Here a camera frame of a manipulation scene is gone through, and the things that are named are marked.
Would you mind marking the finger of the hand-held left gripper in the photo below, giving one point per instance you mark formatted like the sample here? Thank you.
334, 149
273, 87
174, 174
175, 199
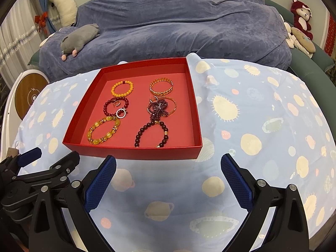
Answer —
65, 162
31, 156

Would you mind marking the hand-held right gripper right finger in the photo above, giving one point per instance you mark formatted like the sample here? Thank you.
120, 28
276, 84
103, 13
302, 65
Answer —
236, 183

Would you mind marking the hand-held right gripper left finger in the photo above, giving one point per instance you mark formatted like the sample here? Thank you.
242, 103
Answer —
101, 183

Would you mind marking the red cardboard box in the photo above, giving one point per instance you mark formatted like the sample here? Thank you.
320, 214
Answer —
131, 153

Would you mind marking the thin gold bangle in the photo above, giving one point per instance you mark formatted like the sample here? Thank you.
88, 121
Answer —
174, 105

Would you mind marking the round white wooden device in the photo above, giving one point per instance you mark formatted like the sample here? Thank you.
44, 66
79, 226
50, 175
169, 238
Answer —
26, 94

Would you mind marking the blue planet print cloth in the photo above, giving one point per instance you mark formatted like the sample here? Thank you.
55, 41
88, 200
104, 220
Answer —
262, 110

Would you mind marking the green cushion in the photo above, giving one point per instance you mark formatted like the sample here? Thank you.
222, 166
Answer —
34, 59

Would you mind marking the grey plush mouse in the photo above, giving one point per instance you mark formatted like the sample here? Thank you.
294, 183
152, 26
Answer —
78, 38

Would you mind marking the red ribbon bow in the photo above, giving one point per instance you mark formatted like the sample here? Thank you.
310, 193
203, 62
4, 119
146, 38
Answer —
41, 19

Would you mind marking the white plush toy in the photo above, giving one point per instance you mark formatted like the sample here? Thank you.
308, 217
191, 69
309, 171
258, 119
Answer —
65, 5

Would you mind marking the beige plush toy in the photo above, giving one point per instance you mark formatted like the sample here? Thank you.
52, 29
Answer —
302, 40

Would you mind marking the blue-grey velvet blanket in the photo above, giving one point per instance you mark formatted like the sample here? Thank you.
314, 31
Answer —
170, 18

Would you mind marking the red monkey plush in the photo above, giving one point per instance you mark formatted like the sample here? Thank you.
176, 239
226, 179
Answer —
302, 18

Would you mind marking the green upholstered bed frame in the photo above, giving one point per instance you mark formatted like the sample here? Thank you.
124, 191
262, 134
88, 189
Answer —
317, 60

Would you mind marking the red patterned wall strip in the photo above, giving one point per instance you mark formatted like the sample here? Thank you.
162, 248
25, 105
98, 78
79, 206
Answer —
330, 36

